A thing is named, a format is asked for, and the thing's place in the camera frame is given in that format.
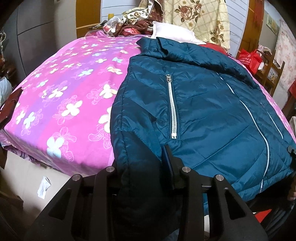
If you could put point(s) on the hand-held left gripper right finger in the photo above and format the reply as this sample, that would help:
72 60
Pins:
169 166

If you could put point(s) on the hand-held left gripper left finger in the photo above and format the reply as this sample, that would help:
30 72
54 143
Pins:
104 185

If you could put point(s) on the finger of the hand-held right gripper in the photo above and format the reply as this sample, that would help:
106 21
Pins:
293 151

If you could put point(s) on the teal puffer jacket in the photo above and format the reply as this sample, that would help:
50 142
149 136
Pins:
208 104

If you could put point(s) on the person's right hand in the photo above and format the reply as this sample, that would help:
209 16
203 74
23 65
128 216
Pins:
292 187

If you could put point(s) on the white paper scrap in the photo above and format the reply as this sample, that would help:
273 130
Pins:
44 186

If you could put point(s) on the wooden chair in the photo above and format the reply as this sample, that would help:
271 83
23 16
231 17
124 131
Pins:
272 74

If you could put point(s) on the pink floral bed sheet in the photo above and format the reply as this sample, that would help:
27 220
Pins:
69 104

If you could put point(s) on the floral curtain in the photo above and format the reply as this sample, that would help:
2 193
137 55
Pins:
286 53

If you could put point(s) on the red shopping bag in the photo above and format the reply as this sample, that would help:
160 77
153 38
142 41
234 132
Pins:
251 61

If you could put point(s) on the red ruffled pillow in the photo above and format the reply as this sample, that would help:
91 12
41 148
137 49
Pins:
215 48

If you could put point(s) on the white pillow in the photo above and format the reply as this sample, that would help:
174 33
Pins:
175 32

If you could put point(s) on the yellow wooden door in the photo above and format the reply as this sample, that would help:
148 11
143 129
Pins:
253 23
87 14

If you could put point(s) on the brown floral blanket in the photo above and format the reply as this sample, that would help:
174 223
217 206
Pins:
141 20

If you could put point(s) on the cream floral quilt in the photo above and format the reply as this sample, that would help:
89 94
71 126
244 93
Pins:
198 18

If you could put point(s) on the clear plastic bag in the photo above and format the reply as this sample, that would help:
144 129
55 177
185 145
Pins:
109 26

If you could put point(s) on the grey wardrobe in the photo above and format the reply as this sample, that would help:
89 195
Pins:
41 30

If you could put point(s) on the wall picture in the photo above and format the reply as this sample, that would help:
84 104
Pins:
272 24

